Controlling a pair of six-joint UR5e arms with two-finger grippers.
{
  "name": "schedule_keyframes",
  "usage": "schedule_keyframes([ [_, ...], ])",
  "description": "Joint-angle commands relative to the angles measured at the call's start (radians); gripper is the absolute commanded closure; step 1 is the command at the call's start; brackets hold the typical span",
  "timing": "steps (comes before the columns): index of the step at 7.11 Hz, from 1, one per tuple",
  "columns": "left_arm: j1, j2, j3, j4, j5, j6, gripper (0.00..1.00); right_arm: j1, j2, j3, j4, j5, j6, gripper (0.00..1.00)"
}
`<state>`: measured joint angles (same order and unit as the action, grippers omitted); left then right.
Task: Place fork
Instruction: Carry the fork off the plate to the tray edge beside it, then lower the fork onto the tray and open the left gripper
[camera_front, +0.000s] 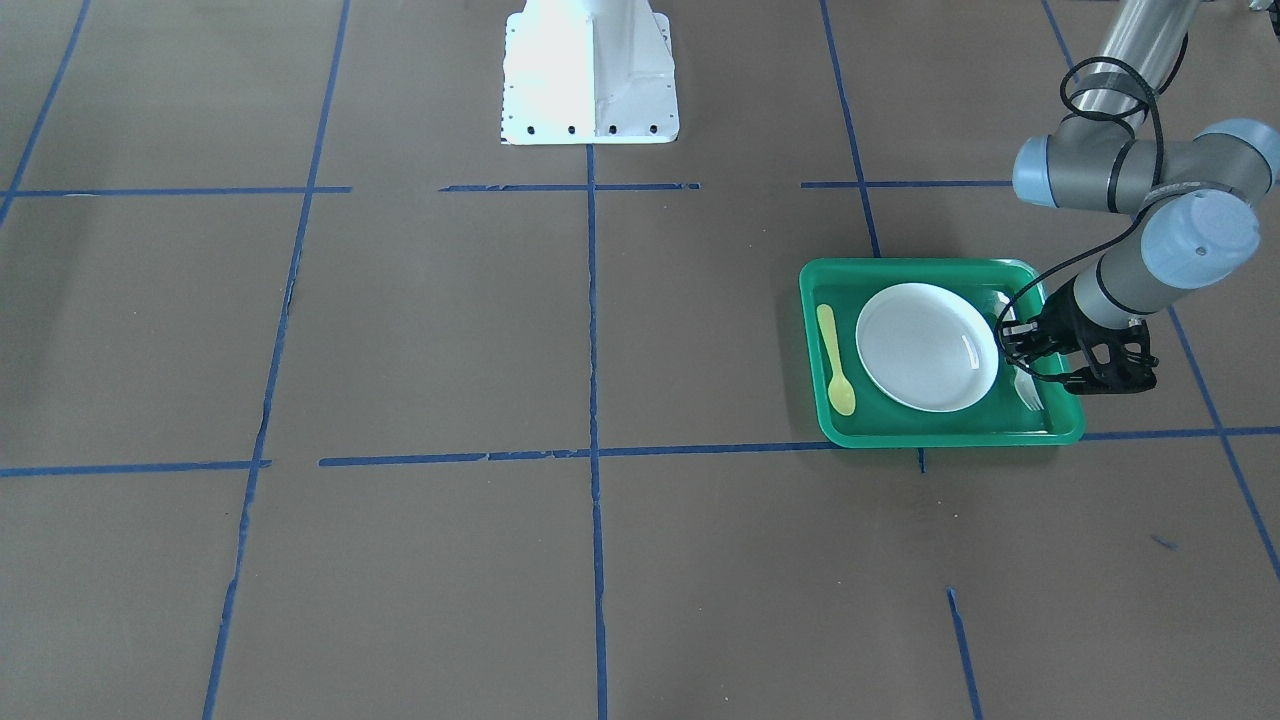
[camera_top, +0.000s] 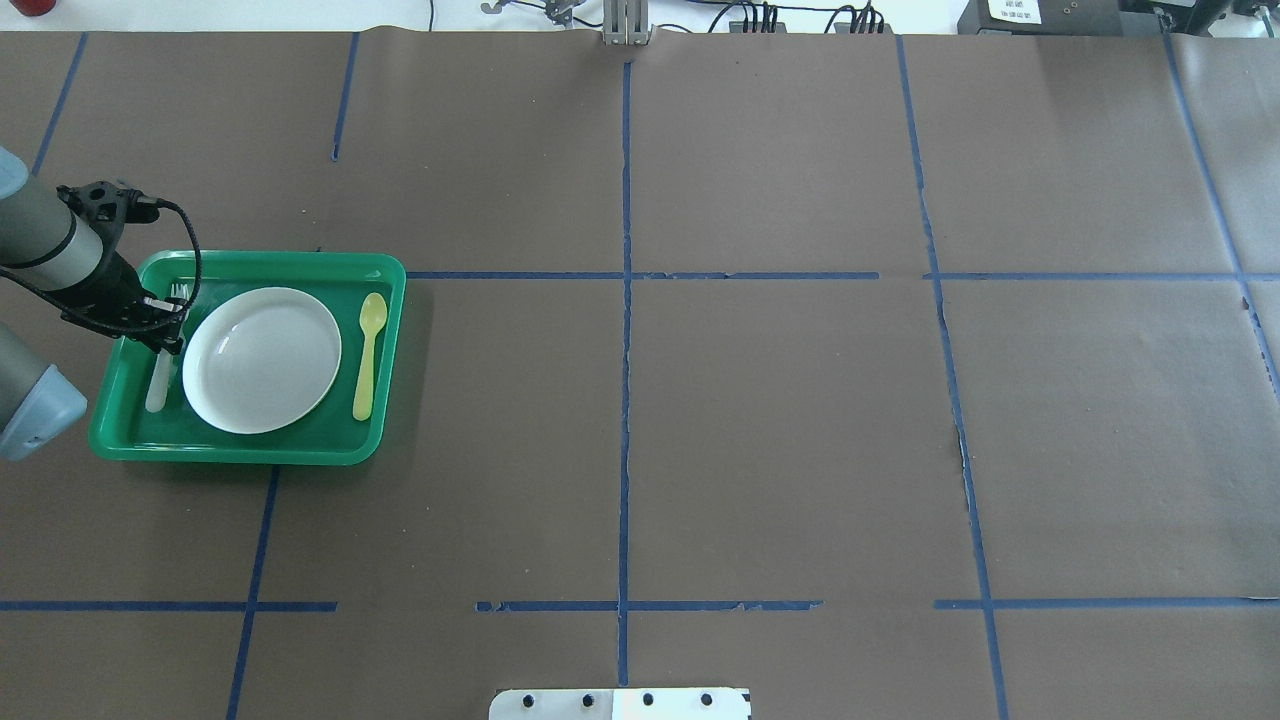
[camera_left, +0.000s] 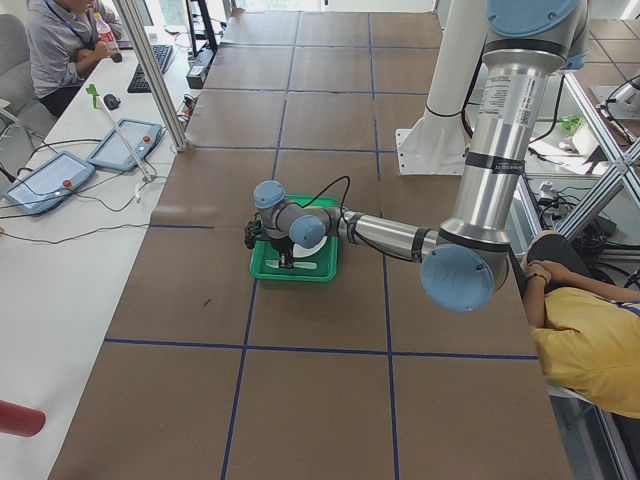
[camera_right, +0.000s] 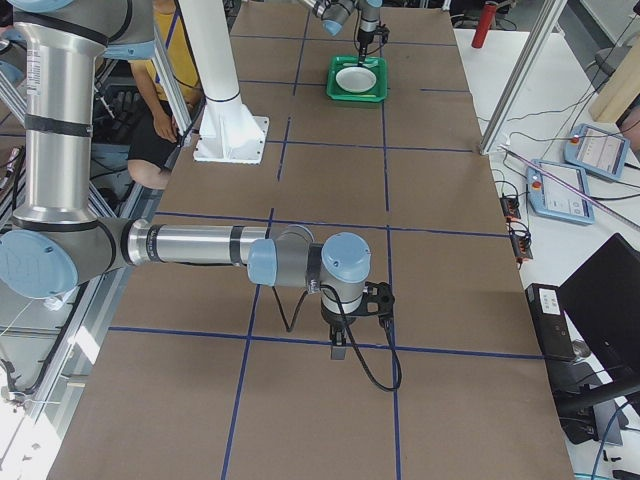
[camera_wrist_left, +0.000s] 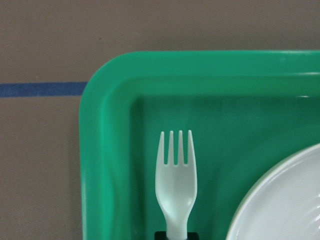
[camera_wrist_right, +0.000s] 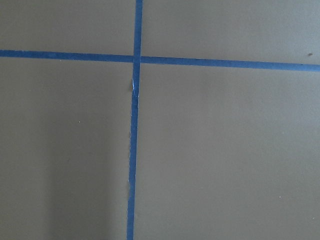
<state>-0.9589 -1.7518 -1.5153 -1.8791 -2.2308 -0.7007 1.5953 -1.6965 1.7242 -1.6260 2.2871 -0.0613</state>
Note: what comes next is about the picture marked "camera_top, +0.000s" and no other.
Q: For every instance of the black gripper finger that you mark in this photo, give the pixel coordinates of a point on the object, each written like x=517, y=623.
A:
x=171, y=344
x=168, y=308

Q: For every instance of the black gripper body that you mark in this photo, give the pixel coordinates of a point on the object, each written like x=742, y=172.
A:
x=107, y=287

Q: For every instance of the white plastic fork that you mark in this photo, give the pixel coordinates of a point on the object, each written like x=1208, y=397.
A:
x=163, y=373

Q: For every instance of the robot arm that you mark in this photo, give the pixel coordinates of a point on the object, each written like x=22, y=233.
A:
x=62, y=246

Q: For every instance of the green plastic tray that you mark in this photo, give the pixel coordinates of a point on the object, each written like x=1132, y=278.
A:
x=120, y=428

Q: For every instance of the white round plate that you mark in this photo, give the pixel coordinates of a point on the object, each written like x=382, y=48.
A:
x=261, y=361

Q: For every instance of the yellow plastic spoon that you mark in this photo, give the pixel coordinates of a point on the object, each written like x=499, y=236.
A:
x=372, y=320

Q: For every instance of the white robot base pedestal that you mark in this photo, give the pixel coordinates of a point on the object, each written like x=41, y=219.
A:
x=623, y=703

